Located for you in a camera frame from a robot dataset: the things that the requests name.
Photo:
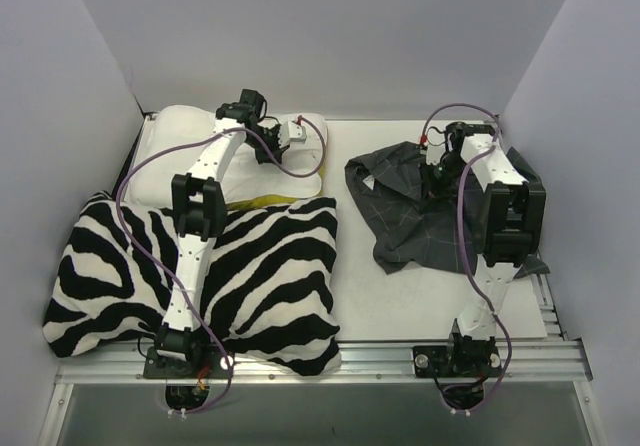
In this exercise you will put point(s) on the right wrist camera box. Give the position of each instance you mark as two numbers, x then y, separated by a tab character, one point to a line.
433	153

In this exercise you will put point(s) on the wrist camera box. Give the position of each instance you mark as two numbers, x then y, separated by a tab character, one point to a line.
433	153
291	132

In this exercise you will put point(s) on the white pillow with yellow edge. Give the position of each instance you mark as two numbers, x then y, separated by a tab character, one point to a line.
246	184

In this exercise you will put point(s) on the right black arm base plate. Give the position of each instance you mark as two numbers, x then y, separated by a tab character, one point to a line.
456	362

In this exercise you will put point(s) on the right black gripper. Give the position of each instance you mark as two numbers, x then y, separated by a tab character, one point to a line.
432	181

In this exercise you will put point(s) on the dark grey checked pillowcase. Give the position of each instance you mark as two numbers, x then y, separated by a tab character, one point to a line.
386	188

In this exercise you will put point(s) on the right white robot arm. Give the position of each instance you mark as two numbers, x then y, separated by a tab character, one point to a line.
507	229

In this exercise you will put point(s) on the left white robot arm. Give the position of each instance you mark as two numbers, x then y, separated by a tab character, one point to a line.
200	216

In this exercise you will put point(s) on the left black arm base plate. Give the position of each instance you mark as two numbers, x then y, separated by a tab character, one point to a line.
209	364

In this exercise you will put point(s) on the aluminium rail frame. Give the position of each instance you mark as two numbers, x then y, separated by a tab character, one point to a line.
373	397

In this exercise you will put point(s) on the zebra striped cushion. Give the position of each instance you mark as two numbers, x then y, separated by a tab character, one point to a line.
266	293

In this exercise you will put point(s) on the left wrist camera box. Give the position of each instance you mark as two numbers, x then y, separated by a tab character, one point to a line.
291	132

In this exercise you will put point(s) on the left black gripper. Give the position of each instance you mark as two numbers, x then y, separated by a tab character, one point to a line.
270	144

